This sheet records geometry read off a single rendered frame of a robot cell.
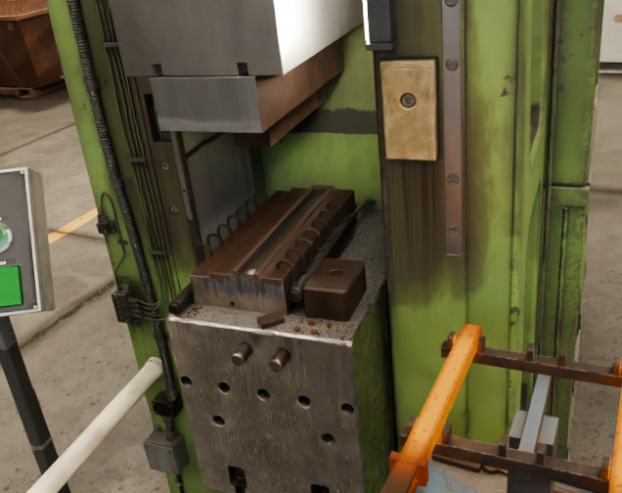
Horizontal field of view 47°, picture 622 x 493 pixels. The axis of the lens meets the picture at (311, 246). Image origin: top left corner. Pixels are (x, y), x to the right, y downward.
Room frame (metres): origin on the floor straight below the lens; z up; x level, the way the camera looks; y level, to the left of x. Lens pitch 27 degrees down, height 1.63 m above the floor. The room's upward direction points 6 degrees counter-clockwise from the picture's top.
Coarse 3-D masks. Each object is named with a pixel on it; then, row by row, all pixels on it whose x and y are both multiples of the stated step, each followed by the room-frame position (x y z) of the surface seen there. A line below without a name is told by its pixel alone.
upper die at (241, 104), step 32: (320, 64) 1.40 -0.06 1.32; (160, 96) 1.21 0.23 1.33; (192, 96) 1.19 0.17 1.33; (224, 96) 1.16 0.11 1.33; (256, 96) 1.14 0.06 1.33; (288, 96) 1.24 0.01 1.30; (160, 128) 1.22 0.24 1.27; (192, 128) 1.19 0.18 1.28; (224, 128) 1.17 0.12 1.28; (256, 128) 1.14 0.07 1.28
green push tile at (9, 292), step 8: (0, 272) 1.21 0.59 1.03; (8, 272) 1.21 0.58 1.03; (16, 272) 1.21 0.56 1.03; (0, 280) 1.21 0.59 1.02; (8, 280) 1.21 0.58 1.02; (16, 280) 1.20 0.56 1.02; (0, 288) 1.20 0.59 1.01; (8, 288) 1.20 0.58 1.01; (16, 288) 1.20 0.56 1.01; (0, 296) 1.19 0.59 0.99; (8, 296) 1.19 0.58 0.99; (16, 296) 1.19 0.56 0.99; (0, 304) 1.18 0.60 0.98; (8, 304) 1.18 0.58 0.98; (16, 304) 1.18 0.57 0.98
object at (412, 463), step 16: (464, 336) 0.91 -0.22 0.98; (464, 352) 0.87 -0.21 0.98; (448, 368) 0.84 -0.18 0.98; (464, 368) 0.84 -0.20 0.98; (448, 384) 0.80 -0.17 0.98; (432, 400) 0.77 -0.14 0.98; (448, 400) 0.77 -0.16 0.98; (432, 416) 0.74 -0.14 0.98; (416, 432) 0.71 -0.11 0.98; (432, 432) 0.71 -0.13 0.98; (416, 448) 0.68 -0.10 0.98; (432, 448) 0.70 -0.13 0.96; (400, 464) 0.66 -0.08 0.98; (416, 464) 0.65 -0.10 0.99; (400, 480) 0.63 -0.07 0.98; (416, 480) 0.65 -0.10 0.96
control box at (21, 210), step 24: (24, 168) 1.32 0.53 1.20; (0, 192) 1.30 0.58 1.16; (24, 192) 1.29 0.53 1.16; (0, 216) 1.27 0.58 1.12; (24, 216) 1.27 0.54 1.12; (24, 240) 1.25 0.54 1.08; (48, 240) 1.32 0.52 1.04; (0, 264) 1.23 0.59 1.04; (24, 264) 1.23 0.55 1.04; (48, 264) 1.28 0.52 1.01; (24, 288) 1.20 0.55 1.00; (48, 288) 1.24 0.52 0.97; (0, 312) 1.18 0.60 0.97; (24, 312) 1.18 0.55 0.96
